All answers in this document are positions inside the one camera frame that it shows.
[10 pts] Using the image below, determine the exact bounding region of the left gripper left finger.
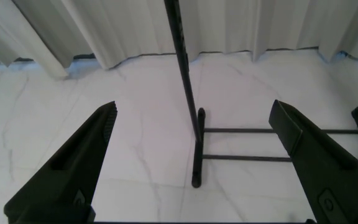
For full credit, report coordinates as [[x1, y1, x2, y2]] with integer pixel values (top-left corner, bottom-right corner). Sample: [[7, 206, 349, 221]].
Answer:
[[4, 101, 118, 223]]

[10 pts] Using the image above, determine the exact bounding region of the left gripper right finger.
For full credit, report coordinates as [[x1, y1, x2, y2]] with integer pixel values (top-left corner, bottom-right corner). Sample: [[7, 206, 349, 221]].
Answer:
[[268, 99, 358, 224]]

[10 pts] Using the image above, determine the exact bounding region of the black clothes rack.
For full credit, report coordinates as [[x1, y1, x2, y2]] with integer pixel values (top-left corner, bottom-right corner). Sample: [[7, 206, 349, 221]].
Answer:
[[163, 0, 358, 189]]

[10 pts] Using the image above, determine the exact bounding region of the white curtain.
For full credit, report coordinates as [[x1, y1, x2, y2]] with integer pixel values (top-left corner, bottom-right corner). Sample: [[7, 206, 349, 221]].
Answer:
[[0, 0, 358, 78]]

